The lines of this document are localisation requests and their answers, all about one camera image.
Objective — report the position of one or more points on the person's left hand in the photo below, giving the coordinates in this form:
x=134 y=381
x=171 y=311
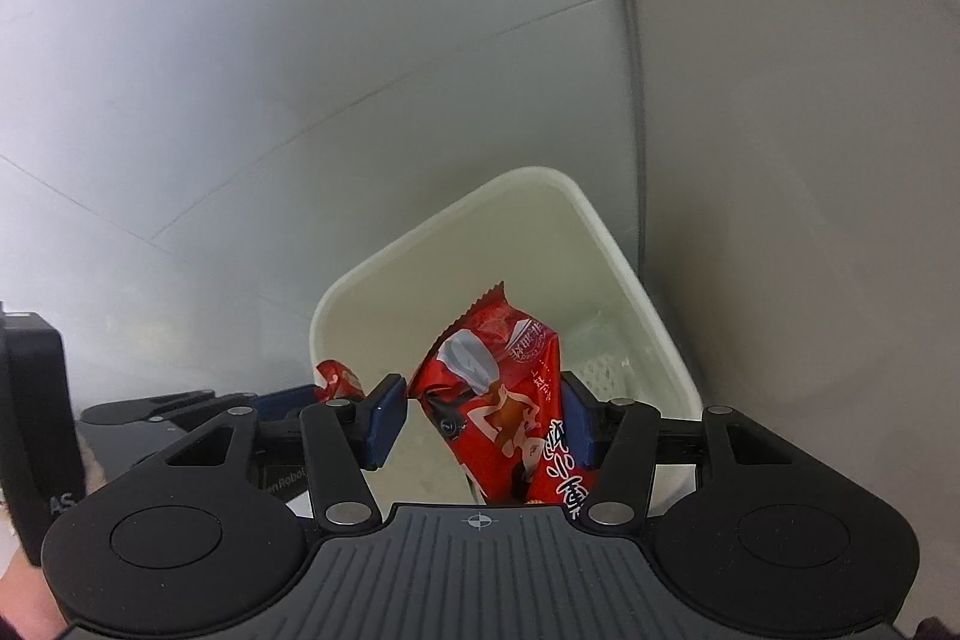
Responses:
x=22 y=602

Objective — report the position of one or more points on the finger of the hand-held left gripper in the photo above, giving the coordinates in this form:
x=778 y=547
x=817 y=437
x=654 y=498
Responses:
x=289 y=400
x=127 y=413

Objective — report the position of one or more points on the red snack packet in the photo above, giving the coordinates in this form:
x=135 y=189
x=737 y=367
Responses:
x=495 y=400

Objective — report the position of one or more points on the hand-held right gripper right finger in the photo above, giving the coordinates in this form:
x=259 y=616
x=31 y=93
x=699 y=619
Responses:
x=577 y=426

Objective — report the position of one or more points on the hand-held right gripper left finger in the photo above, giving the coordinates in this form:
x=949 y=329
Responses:
x=386 y=419

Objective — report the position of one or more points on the white plastic bin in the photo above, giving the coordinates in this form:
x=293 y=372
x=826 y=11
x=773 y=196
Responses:
x=525 y=250

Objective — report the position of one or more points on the small red wrapper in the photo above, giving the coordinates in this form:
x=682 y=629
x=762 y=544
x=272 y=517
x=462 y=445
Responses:
x=337 y=377

